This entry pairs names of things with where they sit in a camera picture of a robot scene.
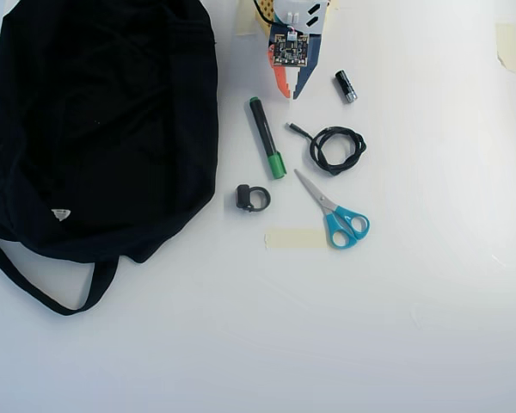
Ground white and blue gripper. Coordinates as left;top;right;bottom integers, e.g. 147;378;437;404
267;0;331;102

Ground black ring with clip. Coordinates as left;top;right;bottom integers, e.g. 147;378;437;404
235;183;272;213

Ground black fabric bag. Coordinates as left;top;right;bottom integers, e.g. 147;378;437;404
0;0;221;317

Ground small black battery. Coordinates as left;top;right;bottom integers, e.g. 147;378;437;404
334;69;359;106

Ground black marker with green cap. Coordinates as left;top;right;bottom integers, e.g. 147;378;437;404
246;96;288;180

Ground long beige masking tape strip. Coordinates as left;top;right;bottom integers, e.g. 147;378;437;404
264;227;329;252

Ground bare camera circuit board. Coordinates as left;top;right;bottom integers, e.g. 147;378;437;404
269;30;312;69

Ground coiled black usb cable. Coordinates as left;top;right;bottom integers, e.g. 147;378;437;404
286;121;368;177

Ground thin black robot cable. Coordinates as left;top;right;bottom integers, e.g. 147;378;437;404
252;0;280;27

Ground scissors with blue handles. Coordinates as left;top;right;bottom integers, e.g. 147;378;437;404
293;169;371;250

